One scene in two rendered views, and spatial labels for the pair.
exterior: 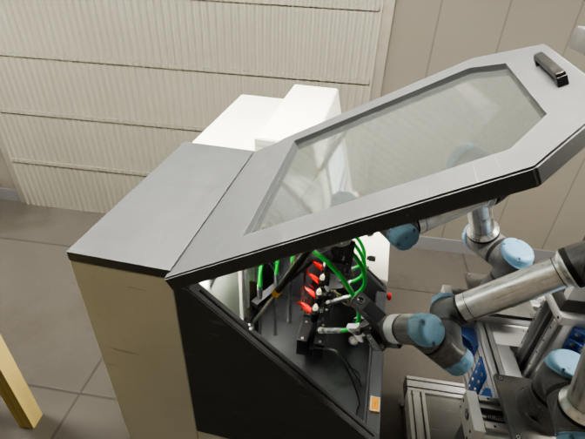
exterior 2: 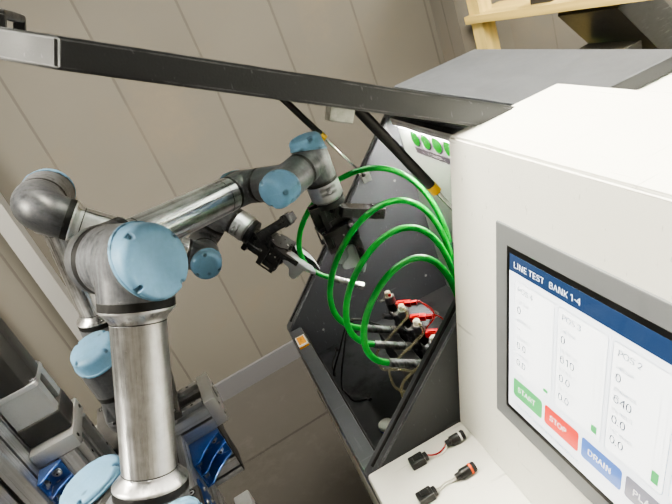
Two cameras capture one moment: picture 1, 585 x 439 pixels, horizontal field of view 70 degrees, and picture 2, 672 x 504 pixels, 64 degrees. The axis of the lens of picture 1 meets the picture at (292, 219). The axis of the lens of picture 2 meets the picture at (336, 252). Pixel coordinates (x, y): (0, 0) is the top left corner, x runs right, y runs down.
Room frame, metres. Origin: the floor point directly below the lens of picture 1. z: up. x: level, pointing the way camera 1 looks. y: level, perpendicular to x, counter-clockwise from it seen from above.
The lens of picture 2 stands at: (2.09, -0.59, 1.84)
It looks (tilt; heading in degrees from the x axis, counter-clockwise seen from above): 26 degrees down; 159
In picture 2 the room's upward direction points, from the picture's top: 22 degrees counter-clockwise
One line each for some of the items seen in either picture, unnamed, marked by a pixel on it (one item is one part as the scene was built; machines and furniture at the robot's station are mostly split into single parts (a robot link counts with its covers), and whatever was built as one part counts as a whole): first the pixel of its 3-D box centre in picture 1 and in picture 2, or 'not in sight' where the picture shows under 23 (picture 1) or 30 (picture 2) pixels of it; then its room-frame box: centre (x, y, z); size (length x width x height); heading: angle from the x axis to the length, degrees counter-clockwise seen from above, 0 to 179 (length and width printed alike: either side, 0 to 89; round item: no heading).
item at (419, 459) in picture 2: not in sight; (437, 448); (1.40, -0.28, 0.99); 0.12 x 0.02 x 0.02; 78
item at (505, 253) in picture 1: (511, 260); (108, 502); (1.22, -0.82, 1.20); 0.13 x 0.12 x 0.14; 27
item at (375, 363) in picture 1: (373, 364); (336, 405); (0.99, -0.33, 0.87); 0.62 x 0.04 x 0.16; 169
